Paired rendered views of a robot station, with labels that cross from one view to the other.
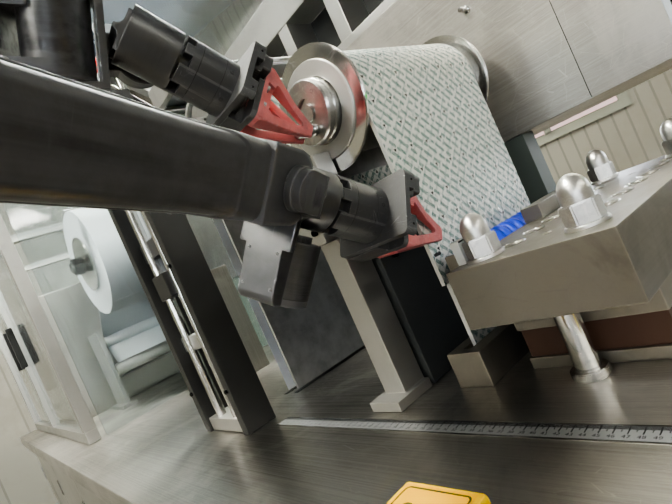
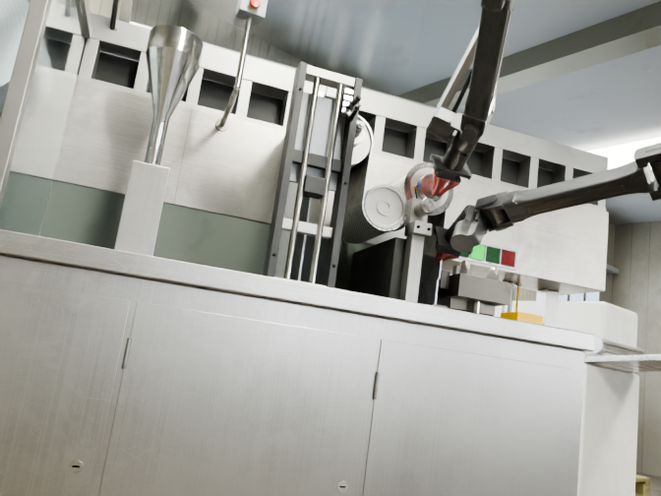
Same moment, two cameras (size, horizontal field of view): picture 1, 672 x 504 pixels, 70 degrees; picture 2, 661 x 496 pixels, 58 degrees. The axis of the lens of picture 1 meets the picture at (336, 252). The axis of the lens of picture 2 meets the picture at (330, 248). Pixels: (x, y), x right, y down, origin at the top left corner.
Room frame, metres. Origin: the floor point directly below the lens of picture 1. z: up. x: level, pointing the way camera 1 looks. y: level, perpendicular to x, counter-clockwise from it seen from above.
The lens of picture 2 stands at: (0.18, 1.48, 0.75)
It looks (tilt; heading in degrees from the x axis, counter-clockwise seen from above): 11 degrees up; 293
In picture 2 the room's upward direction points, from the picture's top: 8 degrees clockwise
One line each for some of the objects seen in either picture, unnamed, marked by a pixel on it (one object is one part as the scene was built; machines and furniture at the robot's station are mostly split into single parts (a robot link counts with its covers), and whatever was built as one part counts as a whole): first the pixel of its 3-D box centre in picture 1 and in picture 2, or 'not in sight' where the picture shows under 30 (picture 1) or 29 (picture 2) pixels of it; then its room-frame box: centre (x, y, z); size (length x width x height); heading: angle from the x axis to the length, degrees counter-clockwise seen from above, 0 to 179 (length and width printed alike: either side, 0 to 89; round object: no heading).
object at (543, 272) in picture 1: (611, 220); (449, 293); (0.53, -0.29, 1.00); 0.40 x 0.16 x 0.06; 130
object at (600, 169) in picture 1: (598, 165); not in sight; (0.67, -0.38, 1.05); 0.04 x 0.04 x 0.04
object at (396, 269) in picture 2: (455, 266); (380, 281); (0.70, -0.15, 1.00); 0.33 x 0.07 x 0.20; 130
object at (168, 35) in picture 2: not in sight; (174, 49); (1.19, 0.32, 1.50); 0.14 x 0.14 x 0.06
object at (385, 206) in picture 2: not in sight; (368, 215); (0.74, -0.07, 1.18); 0.26 x 0.12 x 0.12; 130
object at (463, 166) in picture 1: (466, 183); (423, 251); (0.59, -0.18, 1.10); 0.23 x 0.01 x 0.18; 130
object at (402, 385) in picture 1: (349, 282); (415, 255); (0.57, 0.00, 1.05); 0.06 x 0.05 x 0.31; 130
